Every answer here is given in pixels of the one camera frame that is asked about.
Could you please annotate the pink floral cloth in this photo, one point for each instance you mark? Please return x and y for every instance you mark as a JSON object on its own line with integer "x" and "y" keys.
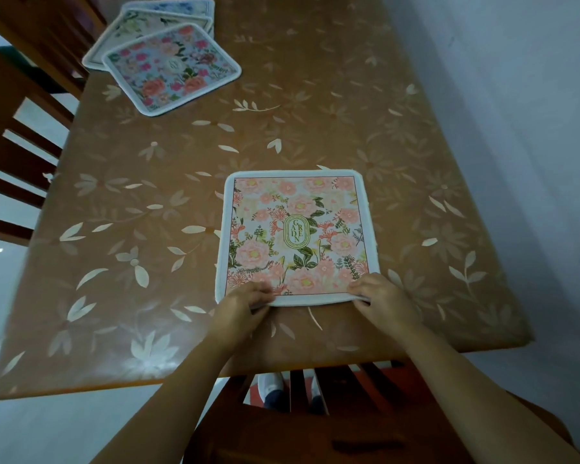
{"x": 297, "y": 236}

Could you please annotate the cream floral cloth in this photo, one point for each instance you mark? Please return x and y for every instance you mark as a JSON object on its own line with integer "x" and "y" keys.
{"x": 135, "y": 28}

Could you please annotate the person's right forearm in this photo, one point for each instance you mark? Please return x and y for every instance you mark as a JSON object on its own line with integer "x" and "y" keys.
{"x": 473, "y": 401}

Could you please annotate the person's left hand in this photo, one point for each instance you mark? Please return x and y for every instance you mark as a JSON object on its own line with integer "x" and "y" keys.
{"x": 234, "y": 316}

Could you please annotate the brown wooden chair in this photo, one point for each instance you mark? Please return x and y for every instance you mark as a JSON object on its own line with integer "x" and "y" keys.
{"x": 24, "y": 140}
{"x": 43, "y": 38}
{"x": 348, "y": 430}

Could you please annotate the white cloth with blue flowers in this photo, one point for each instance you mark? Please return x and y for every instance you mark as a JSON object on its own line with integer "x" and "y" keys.
{"x": 183, "y": 7}

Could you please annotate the blue cloth with pink flowers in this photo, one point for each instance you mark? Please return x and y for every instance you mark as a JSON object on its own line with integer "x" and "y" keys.
{"x": 171, "y": 67}

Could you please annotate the person's left fingers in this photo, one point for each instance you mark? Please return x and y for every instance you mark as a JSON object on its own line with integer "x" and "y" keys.
{"x": 258, "y": 294}

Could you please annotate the brown floral table cover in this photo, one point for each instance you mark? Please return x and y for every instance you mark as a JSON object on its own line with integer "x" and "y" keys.
{"x": 270, "y": 140}

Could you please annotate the person's right fingers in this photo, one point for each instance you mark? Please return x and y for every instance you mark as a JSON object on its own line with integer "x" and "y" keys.
{"x": 362, "y": 288}

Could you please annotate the person's right hand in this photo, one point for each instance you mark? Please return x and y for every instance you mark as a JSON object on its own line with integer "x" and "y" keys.
{"x": 389, "y": 306}

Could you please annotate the person's left forearm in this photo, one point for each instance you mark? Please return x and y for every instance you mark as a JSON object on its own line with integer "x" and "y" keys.
{"x": 174, "y": 401}

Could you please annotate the white shoe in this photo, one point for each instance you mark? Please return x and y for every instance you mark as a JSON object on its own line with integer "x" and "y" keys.
{"x": 271, "y": 385}
{"x": 317, "y": 393}

